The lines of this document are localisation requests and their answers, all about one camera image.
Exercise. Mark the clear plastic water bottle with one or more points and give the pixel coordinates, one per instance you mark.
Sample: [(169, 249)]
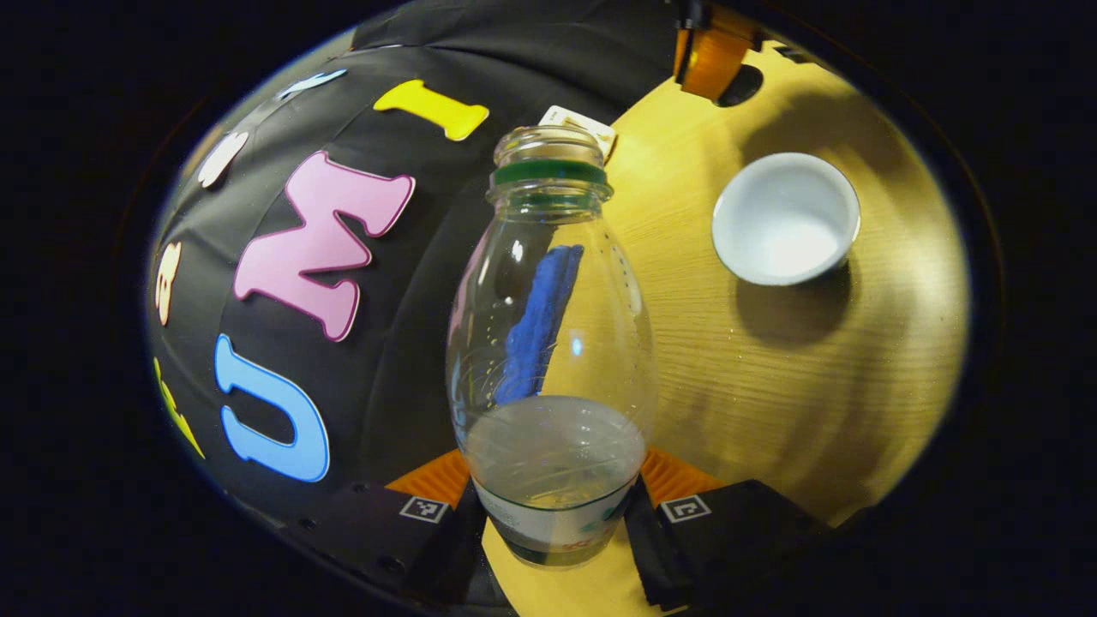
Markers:
[(548, 480)]

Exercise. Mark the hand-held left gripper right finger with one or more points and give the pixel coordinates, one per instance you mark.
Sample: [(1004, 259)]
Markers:
[(651, 557)]

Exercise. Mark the dark blue teacup lid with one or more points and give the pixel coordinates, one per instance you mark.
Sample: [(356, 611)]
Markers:
[(739, 86)]

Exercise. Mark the white toaster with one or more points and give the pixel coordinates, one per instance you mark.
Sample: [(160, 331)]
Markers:
[(591, 128)]

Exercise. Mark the white teacup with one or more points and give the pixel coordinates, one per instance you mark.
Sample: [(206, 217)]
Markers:
[(784, 223)]

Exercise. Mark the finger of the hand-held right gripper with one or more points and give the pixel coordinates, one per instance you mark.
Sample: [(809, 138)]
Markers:
[(711, 60)]

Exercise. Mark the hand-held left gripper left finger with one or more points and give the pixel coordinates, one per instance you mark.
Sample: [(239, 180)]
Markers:
[(450, 557)]

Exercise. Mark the black backdrop cloth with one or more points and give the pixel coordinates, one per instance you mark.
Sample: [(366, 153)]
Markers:
[(403, 343)]

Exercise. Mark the blue folded towel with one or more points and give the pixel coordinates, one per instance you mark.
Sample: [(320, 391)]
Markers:
[(536, 334)]

